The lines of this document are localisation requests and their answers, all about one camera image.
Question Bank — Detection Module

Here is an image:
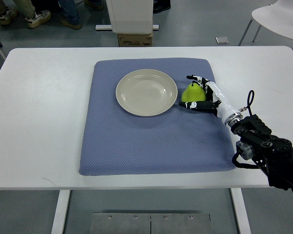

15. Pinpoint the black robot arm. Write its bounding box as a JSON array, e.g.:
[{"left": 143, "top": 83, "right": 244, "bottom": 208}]
[{"left": 230, "top": 90, "right": 293, "bottom": 193}]

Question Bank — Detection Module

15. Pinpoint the green pear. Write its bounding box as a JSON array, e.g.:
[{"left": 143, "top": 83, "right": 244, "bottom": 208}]
[{"left": 181, "top": 82, "right": 206, "bottom": 102}]

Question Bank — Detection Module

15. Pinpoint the grey metal floor plate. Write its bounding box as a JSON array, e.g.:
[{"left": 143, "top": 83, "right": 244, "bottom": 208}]
[{"left": 90, "top": 213, "right": 212, "bottom": 234}]

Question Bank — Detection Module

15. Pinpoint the white cabinet pedestal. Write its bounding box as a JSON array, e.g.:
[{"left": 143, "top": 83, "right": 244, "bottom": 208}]
[{"left": 95, "top": 0, "right": 159, "bottom": 35}]

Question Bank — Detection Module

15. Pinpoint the small grey floor outlet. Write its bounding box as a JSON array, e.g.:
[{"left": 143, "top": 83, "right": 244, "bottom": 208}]
[{"left": 215, "top": 37, "right": 229, "bottom": 45}]

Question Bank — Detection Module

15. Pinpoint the white chair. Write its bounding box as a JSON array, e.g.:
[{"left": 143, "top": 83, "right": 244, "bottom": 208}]
[{"left": 238, "top": 0, "right": 293, "bottom": 46}]

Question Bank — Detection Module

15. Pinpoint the white sneaker left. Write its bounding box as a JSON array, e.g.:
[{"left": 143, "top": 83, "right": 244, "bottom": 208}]
[{"left": 0, "top": 6, "right": 19, "bottom": 26}]

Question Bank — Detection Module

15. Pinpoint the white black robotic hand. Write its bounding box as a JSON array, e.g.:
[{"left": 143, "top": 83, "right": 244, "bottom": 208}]
[{"left": 179, "top": 75, "right": 242, "bottom": 127}]

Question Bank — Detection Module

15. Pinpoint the white table leg right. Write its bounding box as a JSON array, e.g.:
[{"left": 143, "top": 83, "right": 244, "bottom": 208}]
[{"left": 230, "top": 188, "right": 251, "bottom": 234}]

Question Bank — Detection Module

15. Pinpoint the black shoe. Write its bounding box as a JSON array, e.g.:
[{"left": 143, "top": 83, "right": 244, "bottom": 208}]
[{"left": 153, "top": 0, "right": 171, "bottom": 14}]

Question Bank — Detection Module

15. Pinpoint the brown shoe with jeans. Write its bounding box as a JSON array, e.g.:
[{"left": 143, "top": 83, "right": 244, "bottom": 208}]
[{"left": 58, "top": 0, "right": 82, "bottom": 30}]

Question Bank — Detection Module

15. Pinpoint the white table leg left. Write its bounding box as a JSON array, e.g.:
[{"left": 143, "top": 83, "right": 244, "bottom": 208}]
[{"left": 51, "top": 190, "right": 71, "bottom": 234}]

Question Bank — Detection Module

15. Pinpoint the cardboard box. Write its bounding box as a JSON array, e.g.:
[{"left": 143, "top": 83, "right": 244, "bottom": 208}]
[{"left": 118, "top": 33, "right": 153, "bottom": 47}]

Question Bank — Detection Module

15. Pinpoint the blue textured mat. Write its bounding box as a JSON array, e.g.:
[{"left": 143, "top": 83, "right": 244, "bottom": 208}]
[{"left": 79, "top": 58, "right": 234, "bottom": 176}]

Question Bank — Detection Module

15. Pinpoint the white table leg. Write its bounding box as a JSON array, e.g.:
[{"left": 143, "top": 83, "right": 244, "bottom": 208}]
[
  {"left": 51, "top": 190, "right": 71, "bottom": 234},
  {"left": 230, "top": 188, "right": 251, "bottom": 234}
]

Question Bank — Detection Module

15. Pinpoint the white sneaker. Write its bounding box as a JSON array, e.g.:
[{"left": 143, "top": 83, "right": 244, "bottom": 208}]
[
  {"left": 25, "top": 10, "right": 51, "bottom": 28},
  {"left": 0, "top": 6, "right": 19, "bottom": 26}
]

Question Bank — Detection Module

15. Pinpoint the beige round plate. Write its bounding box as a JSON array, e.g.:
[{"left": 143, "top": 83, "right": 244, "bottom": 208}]
[{"left": 115, "top": 69, "right": 178, "bottom": 117}]

